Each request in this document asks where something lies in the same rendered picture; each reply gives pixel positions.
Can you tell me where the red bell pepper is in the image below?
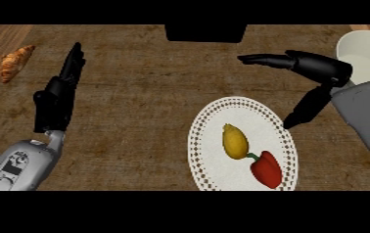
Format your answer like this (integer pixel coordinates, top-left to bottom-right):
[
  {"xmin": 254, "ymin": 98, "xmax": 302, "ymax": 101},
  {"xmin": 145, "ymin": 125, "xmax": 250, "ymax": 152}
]
[{"xmin": 246, "ymin": 150, "xmax": 282, "ymax": 190}]

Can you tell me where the white round lace placemat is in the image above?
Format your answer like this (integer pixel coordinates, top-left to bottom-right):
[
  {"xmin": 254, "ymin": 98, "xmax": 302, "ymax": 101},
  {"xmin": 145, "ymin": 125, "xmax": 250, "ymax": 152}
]
[{"xmin": 185, "ymin": 96, "xmax": 299, "ymax": 192}]

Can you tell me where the black box appliance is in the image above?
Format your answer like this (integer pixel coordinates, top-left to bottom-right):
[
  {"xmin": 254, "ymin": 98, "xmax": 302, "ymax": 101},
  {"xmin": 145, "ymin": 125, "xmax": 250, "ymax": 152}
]
[{"xmin": 163, "ymin": 23, "xmax": 249, "ymax": 44}]

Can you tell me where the yellow lemon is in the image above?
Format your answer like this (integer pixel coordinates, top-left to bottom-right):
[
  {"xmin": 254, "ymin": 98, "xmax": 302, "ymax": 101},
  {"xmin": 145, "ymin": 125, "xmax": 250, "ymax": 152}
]
[{"xmin": 221, "ymin": 122, "xmax": 251, "ymax": 161}]

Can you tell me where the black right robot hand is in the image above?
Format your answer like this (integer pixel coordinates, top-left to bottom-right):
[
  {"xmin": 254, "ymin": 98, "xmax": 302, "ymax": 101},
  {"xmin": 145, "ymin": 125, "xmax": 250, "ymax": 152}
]
[{"xmin": 235, "ymin": 49, "xmax": 353, "ymax": 130}]

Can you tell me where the white bowl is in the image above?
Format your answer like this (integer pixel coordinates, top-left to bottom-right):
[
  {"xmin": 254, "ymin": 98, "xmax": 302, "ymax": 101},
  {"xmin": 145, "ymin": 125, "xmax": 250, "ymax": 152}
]
[{"xmin": 333, "ymin": 29, "xmax": 370, "ymax": 86}]

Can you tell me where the golden brown croissant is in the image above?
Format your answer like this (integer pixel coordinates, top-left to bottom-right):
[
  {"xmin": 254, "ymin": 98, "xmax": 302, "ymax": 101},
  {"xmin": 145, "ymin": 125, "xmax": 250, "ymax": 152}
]
[{"xmin": 0, "ymin": 44, "xmax": 36, "ymax": 84}]

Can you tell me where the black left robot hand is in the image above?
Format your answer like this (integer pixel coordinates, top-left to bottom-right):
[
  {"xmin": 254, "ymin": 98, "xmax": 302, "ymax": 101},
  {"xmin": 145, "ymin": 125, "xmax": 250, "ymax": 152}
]
[{"xmin": 32, "ymin": 41, "xmax": 86, "ymax": 134}]

